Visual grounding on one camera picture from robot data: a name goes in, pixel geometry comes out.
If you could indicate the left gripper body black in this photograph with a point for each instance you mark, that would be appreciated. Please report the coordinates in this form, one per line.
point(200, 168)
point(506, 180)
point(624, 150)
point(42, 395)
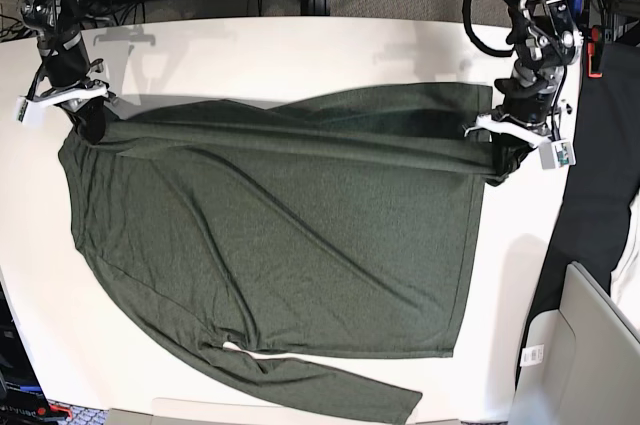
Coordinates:
point(531, 98)

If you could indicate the grey plastic bin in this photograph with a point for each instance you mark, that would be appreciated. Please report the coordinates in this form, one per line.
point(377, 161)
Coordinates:
point(581, 361)

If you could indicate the black cloth pile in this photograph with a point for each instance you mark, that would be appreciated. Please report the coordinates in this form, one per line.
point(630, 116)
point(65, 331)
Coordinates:
point(594, 218)

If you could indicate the black box with label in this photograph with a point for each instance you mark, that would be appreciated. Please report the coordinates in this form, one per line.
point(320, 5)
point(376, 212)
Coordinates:
point(21, 400)

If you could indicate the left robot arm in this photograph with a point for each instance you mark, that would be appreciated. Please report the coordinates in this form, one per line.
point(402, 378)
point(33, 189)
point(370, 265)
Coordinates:
point(544, 41)

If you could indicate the grey tray edge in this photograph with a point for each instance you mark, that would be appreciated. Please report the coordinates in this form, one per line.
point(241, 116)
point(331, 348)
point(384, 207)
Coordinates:
point(170, 411)

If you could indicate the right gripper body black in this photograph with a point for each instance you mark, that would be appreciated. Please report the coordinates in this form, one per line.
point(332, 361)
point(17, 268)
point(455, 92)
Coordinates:
point(72, 69)

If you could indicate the dark green long-sleeve shirt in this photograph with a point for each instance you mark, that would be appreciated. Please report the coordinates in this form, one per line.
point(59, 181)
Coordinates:
point(250, 242)

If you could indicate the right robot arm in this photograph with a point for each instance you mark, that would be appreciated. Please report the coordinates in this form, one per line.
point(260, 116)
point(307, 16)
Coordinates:
point(57, 24)

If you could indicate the red clamp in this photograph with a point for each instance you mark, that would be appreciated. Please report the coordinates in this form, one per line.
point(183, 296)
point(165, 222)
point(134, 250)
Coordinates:
point(594, 52)

